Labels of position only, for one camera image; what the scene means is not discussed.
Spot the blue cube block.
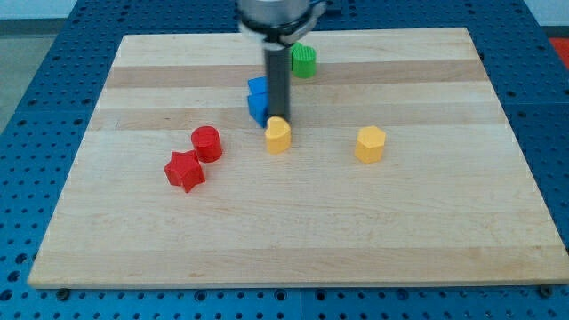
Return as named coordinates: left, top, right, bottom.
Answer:
left=247, top=93, right=268, bottom=128

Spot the green block behind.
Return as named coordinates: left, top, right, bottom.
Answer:
left=290, top=42, right=303, bottom=70

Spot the red cylinder block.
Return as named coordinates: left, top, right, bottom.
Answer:
left=190, top=126, right=223, bottom=163

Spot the wooden board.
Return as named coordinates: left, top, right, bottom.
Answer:
left=28, top=28, right=568, bottom=289

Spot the green cylinder block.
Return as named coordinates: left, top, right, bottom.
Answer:
left=292, top=45, right=317, bottom=78

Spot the blue block behind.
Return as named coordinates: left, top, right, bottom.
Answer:
left=247, top=76, right=267, bottom=95

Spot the red star block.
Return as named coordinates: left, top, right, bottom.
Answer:
left=164, top=150, right=205, bottom=193

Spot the yellow hexagon block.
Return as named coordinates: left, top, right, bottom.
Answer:
left=354, top=126, right=387, bottom=164

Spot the yellow heart block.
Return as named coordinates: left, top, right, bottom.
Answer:
left=265, top=116, right=292, bottom=155

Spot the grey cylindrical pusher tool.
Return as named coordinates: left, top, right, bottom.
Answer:
left=264, top=47, right=291, bottom=121

